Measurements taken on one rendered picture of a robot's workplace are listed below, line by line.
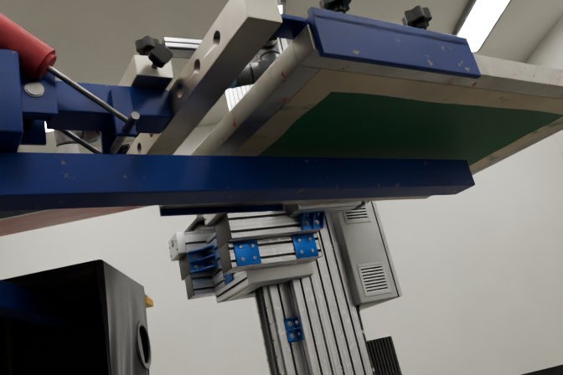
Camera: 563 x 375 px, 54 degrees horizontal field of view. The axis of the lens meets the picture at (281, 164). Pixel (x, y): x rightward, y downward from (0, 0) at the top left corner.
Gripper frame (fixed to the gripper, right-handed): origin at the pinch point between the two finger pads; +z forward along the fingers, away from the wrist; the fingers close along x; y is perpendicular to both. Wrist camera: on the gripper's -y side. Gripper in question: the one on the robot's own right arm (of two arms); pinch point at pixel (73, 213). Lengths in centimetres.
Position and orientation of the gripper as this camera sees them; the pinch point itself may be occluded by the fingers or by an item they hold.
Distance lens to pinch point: 209.9
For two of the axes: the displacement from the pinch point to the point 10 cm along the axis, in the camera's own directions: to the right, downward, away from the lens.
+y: 9.8, -1.9, 0.9
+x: -0.7, 0.9, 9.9
